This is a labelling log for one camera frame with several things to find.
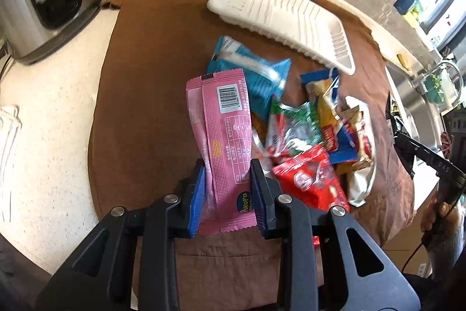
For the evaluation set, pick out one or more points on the metal sink faucet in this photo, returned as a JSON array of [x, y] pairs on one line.
[[445, 75]]

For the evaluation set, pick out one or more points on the green snack packet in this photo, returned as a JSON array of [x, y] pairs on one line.
[[291, 130]]

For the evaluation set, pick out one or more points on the white snack packet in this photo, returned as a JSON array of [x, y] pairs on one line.
[[361, 180]]

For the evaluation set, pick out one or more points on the black snack packet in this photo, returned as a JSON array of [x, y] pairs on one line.
[[398, 128]]

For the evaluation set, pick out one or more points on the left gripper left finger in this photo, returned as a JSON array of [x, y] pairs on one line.
[[174, 216]]

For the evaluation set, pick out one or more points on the right hand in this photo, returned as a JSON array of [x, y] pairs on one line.
[[451, 218]]

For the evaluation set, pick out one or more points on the pink snack bar wrapper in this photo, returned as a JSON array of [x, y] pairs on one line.
[[219, 110]]

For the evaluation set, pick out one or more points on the white plastic tray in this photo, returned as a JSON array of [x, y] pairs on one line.
[[299, 24]]

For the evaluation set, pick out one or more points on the light blue snack packet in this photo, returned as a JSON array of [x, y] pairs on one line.
[[264, 79]]

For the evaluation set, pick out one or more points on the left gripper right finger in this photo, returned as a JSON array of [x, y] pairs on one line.
[[280, 216]]

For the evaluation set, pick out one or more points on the brown cloth mat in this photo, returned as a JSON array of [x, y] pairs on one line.
[[142, 143]]

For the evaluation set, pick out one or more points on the gold red snack packet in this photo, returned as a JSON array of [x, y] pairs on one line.
[[358, 136]]

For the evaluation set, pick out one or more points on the folded white cloth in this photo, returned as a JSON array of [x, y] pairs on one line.
[[10, 125]]

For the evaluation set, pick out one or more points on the red candy bag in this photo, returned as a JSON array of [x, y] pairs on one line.
[[309, 177]]

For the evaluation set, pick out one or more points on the blue roll cake packet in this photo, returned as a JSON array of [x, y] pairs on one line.
[[322, 87]]

